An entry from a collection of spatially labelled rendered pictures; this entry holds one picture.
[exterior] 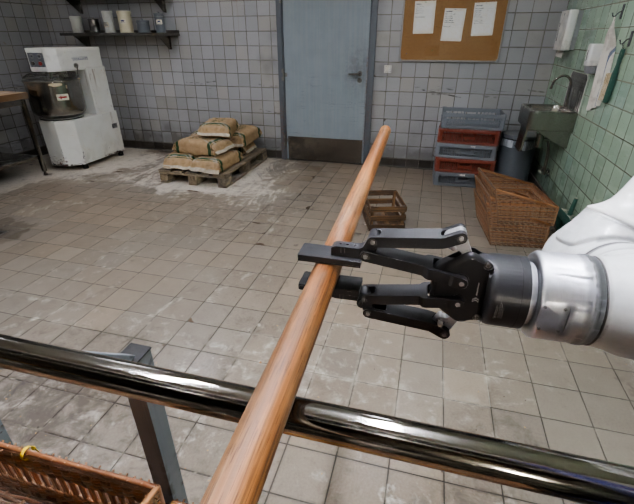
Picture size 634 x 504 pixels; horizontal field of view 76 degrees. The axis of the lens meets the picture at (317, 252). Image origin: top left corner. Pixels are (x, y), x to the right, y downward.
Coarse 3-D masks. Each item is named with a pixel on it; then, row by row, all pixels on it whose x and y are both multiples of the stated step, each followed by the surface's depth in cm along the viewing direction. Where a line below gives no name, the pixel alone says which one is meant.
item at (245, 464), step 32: (384, 128) 110; (352, 192) 65; (352, 224) 55; (320, 288) 40; (288, 320) 36; (320, 320) 37; (288, 352) 32; (288, 384) 30; (256, 416) 27; (288, 416) 29; (256, 448) 25; (224, 480) 23; (256, 480) 23
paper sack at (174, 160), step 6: (168, 156) 440; (174, 156) 439; (180, 156) 439; (186, 156) 438; (192, 156) 439; (198, 156) 450; (168, 162) 439; (174, 162) 438; (180, 162) 437; (186, 162) 436; (168, 168) 438; (174, 168) 442; (180, 168) 436; (186, 168) 436
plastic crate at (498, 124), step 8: (464, 112) 438; (480, 112) 434; (488, 112) 432; (496, 112) 430; (448, 120) 444; (456, 120) 443; (464, 120) 406; (472, 120) 439; (480, 120) 402; (496, 120) 398; (504, 120) 397; (456, 128) 412; (464, 128) 410; (472, 128) 407; (480, 128) 405; (488, 128) 403; (496, 128) 401
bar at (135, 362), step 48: (0, 336) 39; (96, 384) 36; (144, 384) 34; (192, 384) 34; (240, 384) 34; (0, 432) 98; (144, 432) 76; (288, 432) 32; (336, 432) 31; (384, 432) 30; (432, 432) 30; (528, 480) 28; (576, 480) 27; (624, 480) 27
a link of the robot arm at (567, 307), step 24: (552, 264) 38; (576, 264) 38; (600, 264) 38; (552, 288) 37; (576, 288) 37; (600, 288) 37; (552, 312) 38; (576, 312) 37; (600, 312) 36; (528, 336) 41; (552, 336) 39; (576, 336) 38
